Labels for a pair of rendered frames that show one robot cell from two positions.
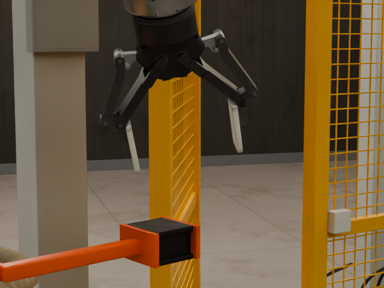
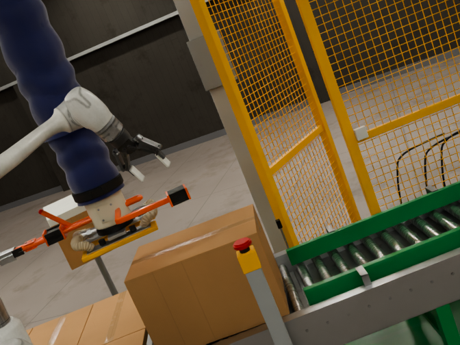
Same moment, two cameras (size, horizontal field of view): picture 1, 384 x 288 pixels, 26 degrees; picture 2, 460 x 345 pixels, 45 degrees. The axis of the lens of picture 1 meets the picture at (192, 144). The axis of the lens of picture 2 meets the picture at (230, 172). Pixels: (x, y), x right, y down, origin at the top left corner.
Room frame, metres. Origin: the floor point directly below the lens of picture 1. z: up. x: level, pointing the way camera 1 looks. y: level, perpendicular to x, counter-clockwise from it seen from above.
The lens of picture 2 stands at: (-0.49, -1.35, 1.73)
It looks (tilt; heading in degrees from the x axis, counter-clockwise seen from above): 13 degrees down; 34
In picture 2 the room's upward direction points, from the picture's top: 22 degrees counter-clockwise
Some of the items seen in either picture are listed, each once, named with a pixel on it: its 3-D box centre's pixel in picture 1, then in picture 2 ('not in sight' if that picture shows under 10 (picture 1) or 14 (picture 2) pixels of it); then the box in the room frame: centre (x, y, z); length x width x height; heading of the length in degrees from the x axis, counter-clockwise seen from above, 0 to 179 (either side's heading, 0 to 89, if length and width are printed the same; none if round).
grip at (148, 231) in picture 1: (159, 241); (178, 195); (1.19, 0.05, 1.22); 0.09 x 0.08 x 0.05; 41
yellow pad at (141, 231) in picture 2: not in sight; (118, 237); (1.12, 0.38, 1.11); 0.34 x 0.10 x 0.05; 131
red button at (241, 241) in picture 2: not in sight; (243, 246); (1.05, -0.25, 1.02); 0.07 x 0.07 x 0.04
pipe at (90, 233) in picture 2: not in sight; (115, 224); (1.20, 0.44, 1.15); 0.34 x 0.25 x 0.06; 131
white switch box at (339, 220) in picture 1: (339, 221); (361, 133); (2.19, -0.40, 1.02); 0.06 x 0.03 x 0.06; 122
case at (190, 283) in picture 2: not in sight; (209, 278); (1.35, 0.21, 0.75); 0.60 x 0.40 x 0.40; 119
